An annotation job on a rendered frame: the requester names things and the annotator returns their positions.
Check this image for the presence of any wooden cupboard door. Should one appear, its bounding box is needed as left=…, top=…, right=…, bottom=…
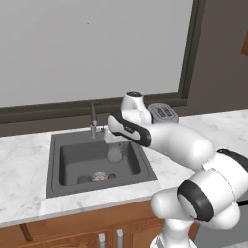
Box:
left=111, top=216, right=200, bottom=248
left=0, top=222, right=114, bottom=248

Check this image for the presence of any wooden wall cupboard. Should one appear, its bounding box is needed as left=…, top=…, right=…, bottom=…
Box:
left=240, top=30, right=248, bottom=58

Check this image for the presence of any grey metal tap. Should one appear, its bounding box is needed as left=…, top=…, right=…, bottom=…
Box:
left=89, top=101, right=107, bottom=140

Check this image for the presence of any window with dark frame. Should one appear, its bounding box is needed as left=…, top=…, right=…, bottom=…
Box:
left=0, top=0, right=207, bottom=125

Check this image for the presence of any clear glass cup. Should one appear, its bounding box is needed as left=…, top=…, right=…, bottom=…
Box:
left=107, top=143, right=124, bottom=164

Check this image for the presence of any white patterned jar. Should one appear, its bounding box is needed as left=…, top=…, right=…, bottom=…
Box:
left=91, top=171, right=109, bottom=183

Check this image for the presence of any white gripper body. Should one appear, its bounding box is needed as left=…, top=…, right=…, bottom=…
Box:
left=103, top=127, right=131, bottom=145

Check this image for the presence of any grey toaster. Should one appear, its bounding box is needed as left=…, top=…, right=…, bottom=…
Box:
left=147, top=102, right=180, bottom=125

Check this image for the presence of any dark grey sink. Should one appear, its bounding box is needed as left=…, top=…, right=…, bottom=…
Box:
left=45, top=127, right=159, bottom=200

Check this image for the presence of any grey cupboard handle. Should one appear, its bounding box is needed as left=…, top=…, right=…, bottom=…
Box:
left=98, top=232, right=107, bottom=248
left=115, top=228, right=125, bottom=248

